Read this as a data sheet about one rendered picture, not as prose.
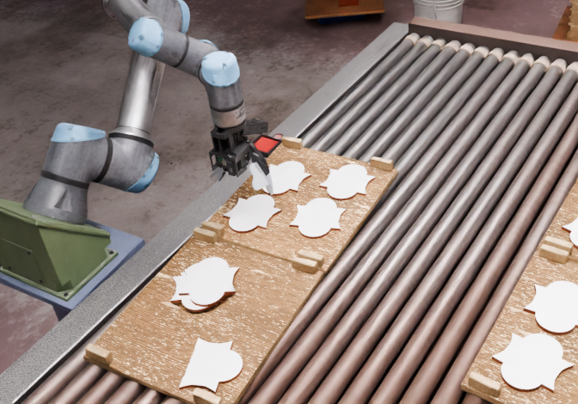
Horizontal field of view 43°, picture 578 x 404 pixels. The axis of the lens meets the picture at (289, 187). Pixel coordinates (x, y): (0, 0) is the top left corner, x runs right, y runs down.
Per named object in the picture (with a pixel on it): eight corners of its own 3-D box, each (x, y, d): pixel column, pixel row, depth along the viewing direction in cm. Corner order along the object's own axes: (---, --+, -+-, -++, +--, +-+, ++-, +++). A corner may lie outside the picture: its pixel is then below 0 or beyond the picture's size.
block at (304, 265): (292, 268, 164) (290, 260, 163) (295, 263, 166) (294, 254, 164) (315, 275, 162) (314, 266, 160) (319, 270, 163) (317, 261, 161)
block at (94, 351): (86, 357, 150) (83, 348, 148) (92, 350, 151) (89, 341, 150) (108, 366, 147) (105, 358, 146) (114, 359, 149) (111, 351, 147)
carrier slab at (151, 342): (84, 360, 151) (82, 355, 150) (195, 237, 179) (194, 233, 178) (225, 420, 136) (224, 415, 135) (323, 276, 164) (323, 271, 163)
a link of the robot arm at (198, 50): (181, 26, 163) (195, 45, 154) (222, 45, 169) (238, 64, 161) (164, 57, 165) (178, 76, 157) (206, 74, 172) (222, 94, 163)
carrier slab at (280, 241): (199, 235, 179) (198, 230, 178) (282, 146, 206) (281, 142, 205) (326, 276, 164) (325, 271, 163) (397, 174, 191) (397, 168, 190)
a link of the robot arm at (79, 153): (34, 167, 179) (52, 113, 180) (86, 181, 187) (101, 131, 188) (49, 173, 169) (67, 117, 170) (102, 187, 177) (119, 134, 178)
